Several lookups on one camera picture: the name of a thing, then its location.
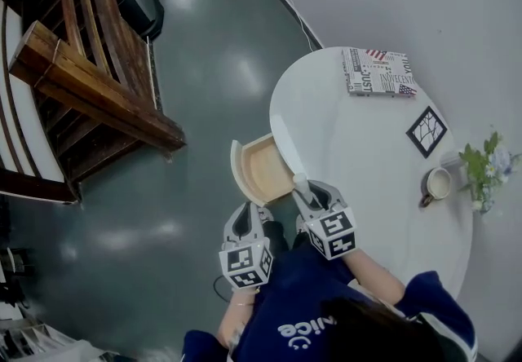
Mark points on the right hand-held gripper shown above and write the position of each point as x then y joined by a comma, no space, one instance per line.
332,234

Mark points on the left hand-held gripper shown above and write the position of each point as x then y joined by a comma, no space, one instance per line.
244,266

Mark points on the white wooden drawer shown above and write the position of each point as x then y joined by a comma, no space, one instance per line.
265,169

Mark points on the person's left forearm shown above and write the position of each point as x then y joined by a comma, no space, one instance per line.
236,319

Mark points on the person's right forearm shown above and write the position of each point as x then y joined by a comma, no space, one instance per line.
375,275

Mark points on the person's left white shoe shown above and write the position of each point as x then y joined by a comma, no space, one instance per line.
267,215

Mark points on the person's white shoe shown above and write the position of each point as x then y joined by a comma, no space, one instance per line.
300,225
267,215

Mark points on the person's right white shoe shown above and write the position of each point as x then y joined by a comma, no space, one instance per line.
300,225

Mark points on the person's black trousers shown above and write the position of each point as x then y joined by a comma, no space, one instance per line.
279,236

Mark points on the white curved desk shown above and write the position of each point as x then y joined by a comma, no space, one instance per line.
367,148

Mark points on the person in blue shirt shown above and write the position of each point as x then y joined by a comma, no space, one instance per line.
310,303

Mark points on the printed black and white book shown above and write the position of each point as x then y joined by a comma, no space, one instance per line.
379,73

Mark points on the green plant in white vase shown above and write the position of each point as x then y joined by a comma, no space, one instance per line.
477,164

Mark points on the brown wooden staircase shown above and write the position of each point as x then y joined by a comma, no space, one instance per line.
102,67

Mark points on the cluttered white shelf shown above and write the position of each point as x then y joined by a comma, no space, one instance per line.
41,342

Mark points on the dark grey floor cleaning machine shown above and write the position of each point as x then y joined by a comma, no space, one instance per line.
136,5

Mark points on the black picture frame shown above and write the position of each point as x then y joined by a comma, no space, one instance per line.
427,132

